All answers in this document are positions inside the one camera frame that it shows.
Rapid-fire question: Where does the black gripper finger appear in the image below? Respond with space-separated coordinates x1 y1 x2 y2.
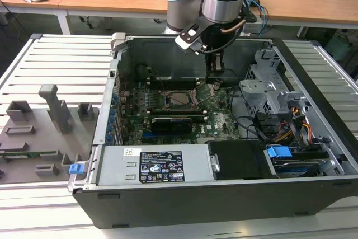
206 53 226 85

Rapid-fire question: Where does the metal socket cover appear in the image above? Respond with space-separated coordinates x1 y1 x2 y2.
195 79 220 109

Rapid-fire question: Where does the silver CPU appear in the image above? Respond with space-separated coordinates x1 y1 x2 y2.
170 93 194 106

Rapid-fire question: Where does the thin metal locking lever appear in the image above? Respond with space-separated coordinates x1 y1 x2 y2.
156 74 168 95

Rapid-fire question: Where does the black RAM slot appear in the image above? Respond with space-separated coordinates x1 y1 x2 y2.
147 77 200 82
128 110 209 115
128 114 209 119
128 111 209 117
148 83 200 87
128 116 209 122
147 80 200 85
148 85 200 91

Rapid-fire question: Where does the CPU socket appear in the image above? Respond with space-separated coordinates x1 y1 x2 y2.
163 90 201 111

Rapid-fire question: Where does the blue expansion slot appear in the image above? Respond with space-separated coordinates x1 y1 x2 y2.
142 134 168 143

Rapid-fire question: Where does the white power strip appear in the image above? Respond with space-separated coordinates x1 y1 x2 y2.
242 22 263 35

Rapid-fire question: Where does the metal drive cage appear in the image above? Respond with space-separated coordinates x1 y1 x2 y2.
239 50 313 116

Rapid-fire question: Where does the green motherboard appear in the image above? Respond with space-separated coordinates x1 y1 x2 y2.
119 78 246 146

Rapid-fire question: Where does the black graphics card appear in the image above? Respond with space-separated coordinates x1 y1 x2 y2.
150 115 194 135

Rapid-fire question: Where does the wooden desk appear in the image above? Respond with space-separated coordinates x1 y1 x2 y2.
0 0 70 37
58 0 358 38

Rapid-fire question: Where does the black plastic shroud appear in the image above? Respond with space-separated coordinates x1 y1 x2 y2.
206 140 277 181

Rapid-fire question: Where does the hard disk in blue carrier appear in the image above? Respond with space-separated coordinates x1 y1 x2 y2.
265 144 322 179

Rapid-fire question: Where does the teal bin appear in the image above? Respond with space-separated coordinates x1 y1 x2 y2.
326 33 354 61

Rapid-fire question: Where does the grey power supply unit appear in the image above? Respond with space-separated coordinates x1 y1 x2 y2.
95 145 215 187

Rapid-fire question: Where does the black and grey PC case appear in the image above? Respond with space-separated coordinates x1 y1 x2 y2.
68 32 358 229

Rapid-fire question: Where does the blue plastic latch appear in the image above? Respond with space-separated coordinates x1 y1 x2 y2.
68 162 82 176

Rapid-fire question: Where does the grey parts rack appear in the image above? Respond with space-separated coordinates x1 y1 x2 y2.
0 83 101 186

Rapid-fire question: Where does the green RAM stick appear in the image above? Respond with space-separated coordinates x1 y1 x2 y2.
0 151 58 158

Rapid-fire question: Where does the brown wrist cable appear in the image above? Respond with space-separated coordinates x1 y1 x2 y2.
220 19 247 35

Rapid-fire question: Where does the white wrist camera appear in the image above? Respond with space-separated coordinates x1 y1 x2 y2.
175 22 209 55

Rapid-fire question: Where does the black cable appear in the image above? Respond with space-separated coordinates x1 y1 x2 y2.
229 85 266 140

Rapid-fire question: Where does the grey plastic case handle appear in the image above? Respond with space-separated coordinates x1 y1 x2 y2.
111 32 127 53

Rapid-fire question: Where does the coloured power wire bundle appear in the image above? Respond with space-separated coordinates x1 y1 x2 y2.
274 106 313 144

